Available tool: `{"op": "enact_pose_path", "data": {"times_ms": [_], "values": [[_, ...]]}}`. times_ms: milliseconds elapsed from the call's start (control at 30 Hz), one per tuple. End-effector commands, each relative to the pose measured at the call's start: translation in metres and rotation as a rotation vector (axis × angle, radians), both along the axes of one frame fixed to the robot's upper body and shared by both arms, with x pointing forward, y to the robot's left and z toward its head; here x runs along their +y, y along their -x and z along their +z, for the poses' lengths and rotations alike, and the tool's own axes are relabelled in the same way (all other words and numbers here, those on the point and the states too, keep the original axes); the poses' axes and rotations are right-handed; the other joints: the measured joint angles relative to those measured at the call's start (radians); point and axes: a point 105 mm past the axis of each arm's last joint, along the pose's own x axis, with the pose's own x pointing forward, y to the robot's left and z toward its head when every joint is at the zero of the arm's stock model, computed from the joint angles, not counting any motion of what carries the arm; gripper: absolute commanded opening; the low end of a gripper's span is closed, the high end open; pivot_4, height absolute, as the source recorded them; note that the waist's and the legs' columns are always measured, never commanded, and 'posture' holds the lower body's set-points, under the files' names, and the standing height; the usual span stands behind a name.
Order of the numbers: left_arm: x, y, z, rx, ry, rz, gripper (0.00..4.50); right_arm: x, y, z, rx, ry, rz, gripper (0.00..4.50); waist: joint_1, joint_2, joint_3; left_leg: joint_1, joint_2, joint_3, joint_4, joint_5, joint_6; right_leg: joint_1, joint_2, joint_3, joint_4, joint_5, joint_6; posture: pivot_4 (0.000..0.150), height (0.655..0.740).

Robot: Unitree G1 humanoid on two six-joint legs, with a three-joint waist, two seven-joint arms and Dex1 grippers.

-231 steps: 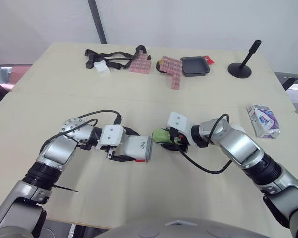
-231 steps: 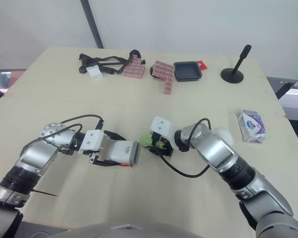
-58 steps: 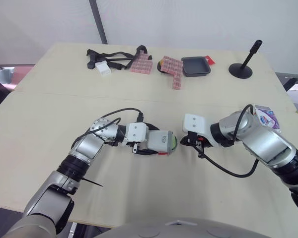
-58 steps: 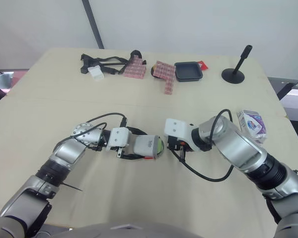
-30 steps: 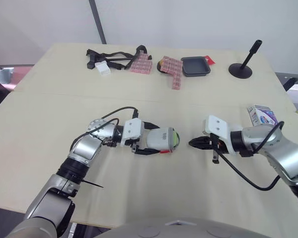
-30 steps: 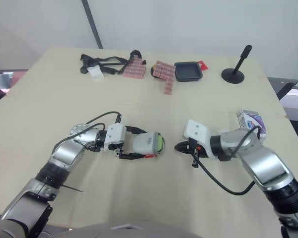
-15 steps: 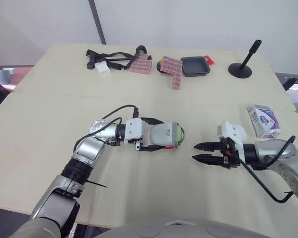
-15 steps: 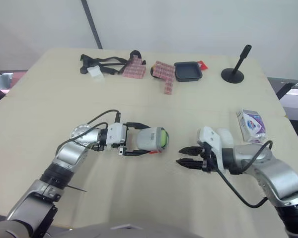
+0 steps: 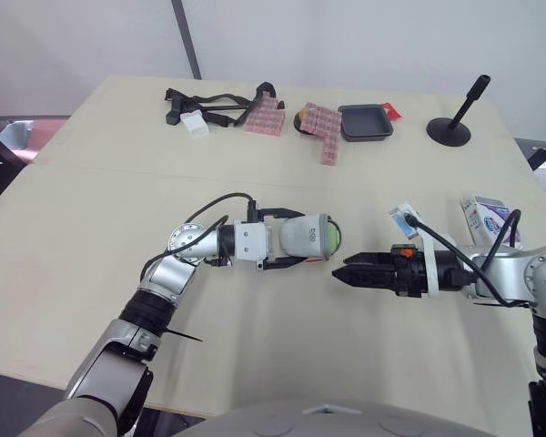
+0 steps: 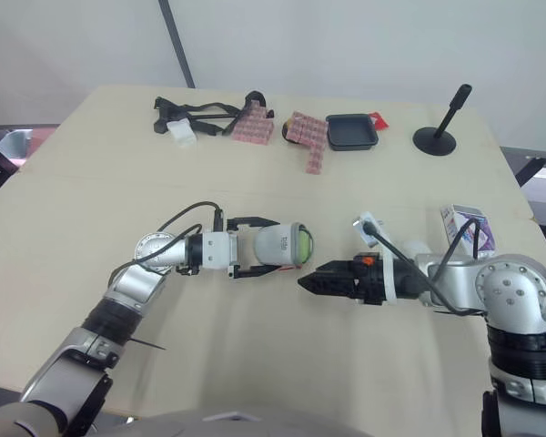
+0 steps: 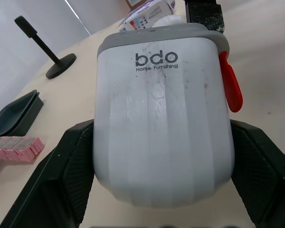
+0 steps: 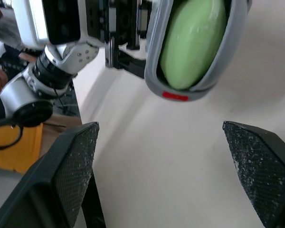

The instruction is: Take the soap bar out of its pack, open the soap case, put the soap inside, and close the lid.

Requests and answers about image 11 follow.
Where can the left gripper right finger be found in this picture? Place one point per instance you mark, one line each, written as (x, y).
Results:
(263, 175)

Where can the pink block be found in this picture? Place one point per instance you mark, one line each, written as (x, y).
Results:
(16, 148)

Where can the black round-base stand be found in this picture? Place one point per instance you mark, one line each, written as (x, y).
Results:
(50, 57)

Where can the dark grey rectangular tray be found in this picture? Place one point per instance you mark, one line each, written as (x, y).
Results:
(14, 115)

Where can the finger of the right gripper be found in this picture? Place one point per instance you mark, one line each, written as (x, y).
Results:
(204, 14)

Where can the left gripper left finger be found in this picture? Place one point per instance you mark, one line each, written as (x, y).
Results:
(61, 180)

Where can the white printed soap pack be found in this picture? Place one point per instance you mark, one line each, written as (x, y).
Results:
(145, 16)

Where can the grey soap case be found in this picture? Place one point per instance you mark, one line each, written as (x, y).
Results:
(164, 114)

